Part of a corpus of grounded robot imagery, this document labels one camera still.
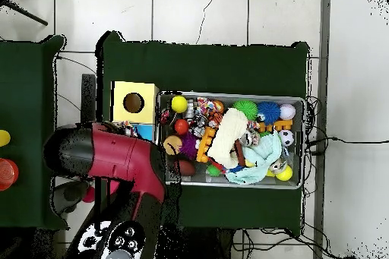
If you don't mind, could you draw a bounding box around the mint green cloth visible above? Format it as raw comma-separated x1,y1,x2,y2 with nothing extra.
225,131,283,186

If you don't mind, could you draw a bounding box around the black and white soccer ball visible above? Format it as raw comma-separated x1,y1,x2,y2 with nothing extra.
277,129,295,147

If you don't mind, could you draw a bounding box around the cream knitted cloth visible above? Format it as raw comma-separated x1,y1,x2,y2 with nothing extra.
207,107,249,169

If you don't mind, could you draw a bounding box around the wooden box with three holes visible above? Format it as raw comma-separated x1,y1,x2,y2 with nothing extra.
106,81,160,199

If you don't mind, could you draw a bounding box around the red orange ball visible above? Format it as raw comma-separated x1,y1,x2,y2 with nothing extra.
173,118,191,135

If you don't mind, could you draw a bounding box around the purple spiky ball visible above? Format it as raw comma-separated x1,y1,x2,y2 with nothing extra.
178,132,200,161

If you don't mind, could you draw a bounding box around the shallow clear mesh bin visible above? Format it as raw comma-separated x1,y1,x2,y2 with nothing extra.
153,90,306,190

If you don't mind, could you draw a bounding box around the colourful patterned paper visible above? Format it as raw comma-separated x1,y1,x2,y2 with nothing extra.
116,120,139,137
195,96,218,115

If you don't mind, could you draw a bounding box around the black floor cable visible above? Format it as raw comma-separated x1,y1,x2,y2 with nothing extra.
305,136,389,156

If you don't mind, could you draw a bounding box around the white baseball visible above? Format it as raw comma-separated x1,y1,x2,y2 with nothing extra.
279,103,296,121

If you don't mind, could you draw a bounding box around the black upright panel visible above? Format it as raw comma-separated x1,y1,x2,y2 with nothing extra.
80,73,97,125

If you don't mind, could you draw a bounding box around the blue spiky ball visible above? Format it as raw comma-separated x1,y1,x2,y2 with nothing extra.
256,100,281,126

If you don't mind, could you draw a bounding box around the orange red round object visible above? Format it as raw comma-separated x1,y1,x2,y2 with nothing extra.
0,157,20,192

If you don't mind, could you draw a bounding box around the dark green side table cloth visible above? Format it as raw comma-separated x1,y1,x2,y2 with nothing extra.
0,35,69,231

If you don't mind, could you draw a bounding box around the green spiky ball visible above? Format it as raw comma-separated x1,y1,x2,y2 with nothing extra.
232,99,259,121

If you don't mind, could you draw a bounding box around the large yellow ball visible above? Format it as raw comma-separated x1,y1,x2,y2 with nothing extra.
170,95,188,114

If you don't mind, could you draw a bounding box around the black slanted rod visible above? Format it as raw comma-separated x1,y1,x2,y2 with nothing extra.
0,0,49,27

